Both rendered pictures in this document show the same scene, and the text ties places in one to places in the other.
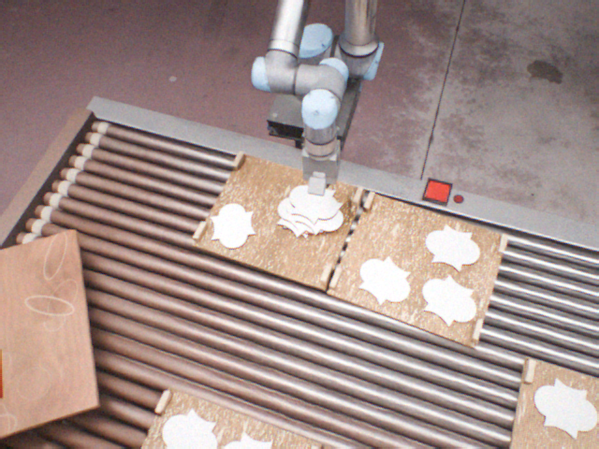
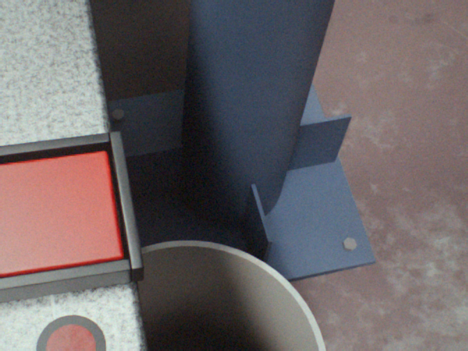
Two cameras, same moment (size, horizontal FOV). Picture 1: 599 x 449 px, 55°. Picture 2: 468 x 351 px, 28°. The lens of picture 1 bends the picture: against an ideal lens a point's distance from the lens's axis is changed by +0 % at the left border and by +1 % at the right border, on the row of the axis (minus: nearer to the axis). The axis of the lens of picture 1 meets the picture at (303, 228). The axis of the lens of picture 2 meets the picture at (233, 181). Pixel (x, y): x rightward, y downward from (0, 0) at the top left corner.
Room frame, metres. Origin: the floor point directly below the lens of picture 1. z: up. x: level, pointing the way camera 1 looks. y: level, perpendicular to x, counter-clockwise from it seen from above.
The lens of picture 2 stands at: (0.83, -0.60, 1.33)
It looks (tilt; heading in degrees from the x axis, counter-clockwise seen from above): 61 degrees down; 44
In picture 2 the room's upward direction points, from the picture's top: 10 degrees clockwise
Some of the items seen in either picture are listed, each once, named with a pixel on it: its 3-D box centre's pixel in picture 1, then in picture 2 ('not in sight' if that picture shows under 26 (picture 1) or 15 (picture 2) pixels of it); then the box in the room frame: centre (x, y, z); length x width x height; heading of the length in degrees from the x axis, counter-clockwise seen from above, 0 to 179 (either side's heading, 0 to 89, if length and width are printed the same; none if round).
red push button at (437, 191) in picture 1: (437, 192); (54, 216); (0.90, -0.41, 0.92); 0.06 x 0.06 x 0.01; 65
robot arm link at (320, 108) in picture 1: (319, 116); not in sight; (0.85, -0.06, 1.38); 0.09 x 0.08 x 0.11; 161
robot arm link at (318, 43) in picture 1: (315, 50); not in sight; (1.34, -0.10, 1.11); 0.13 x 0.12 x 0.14; 71
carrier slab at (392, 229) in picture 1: (418, 265); not in sight; (0.67, -0.31, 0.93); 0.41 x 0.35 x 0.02; 62
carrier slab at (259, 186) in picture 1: (280, 217); not in sight; (0.87, 0.07, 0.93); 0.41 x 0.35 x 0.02; 63
